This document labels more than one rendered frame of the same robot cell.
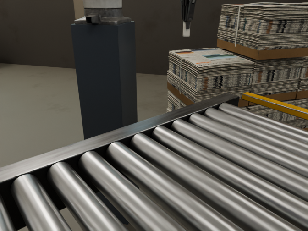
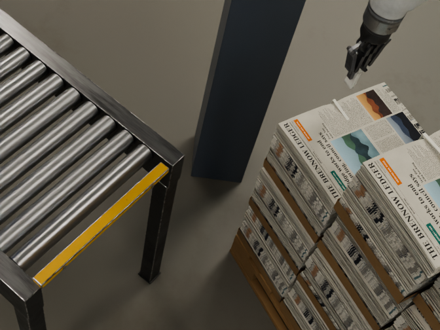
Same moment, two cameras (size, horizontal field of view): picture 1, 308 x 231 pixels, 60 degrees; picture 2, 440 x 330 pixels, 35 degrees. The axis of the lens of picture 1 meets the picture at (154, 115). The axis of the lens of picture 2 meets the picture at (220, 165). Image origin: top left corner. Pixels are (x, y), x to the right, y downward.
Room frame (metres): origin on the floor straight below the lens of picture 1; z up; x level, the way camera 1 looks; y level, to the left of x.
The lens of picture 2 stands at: (0.52, -1.19, 2.34)
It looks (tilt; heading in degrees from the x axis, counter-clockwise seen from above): 57 degrees down; 64
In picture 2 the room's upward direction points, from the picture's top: 16 degrees clockwise
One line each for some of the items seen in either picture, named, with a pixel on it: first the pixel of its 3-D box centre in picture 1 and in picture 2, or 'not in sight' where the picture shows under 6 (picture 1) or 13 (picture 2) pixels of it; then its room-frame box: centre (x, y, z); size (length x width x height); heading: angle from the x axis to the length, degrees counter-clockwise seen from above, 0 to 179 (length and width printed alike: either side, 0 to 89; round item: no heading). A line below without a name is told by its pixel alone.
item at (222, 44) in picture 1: (246, 43); not in sight; (1.53, -0.52, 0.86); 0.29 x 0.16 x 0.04; 107
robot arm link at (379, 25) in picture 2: not in sight; (383, 15); (1.32, -0.15, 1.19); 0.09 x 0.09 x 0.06
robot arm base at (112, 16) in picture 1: (101, 15); not in sight; (1.15, 0.21, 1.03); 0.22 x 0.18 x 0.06; 164
